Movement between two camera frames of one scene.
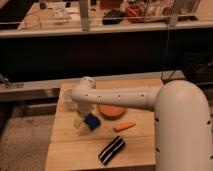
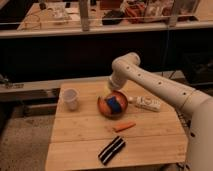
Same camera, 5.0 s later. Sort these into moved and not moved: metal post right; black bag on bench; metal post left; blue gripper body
Moved: blue gripper body
Not moved: black bag on bench; metal post right; metal post left
